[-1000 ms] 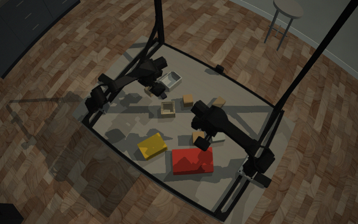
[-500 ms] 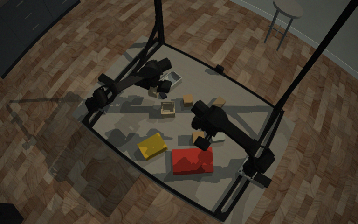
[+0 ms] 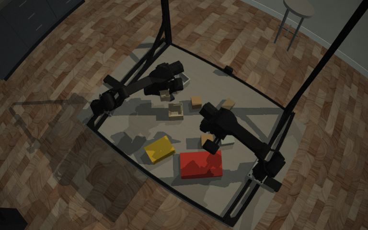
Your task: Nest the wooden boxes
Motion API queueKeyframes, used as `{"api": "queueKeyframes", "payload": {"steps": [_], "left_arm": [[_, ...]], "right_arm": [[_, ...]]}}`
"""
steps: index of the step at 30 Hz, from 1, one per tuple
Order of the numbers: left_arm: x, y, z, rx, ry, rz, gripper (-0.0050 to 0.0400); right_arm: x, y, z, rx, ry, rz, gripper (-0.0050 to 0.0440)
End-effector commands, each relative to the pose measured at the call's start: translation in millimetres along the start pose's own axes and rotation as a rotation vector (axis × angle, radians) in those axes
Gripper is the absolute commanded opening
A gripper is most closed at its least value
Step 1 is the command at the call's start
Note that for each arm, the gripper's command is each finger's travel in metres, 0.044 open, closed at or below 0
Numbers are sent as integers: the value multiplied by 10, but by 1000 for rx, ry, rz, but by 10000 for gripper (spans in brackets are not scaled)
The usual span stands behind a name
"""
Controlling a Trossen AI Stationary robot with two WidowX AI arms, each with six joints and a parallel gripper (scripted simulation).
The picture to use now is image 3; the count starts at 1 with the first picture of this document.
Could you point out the yellow rectangular block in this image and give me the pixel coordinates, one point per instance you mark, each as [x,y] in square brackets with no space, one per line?
[159,150]

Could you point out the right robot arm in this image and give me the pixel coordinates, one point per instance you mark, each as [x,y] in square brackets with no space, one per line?
[163,73]

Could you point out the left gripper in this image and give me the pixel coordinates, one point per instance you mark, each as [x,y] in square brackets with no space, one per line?
[212,146]

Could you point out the red flat rectangular block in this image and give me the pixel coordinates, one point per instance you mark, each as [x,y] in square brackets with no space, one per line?
[200,165]

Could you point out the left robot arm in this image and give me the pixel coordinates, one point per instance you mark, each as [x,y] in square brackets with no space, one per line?
[225,122]

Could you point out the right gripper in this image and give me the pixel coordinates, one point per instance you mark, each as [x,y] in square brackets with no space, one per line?
[173,86]

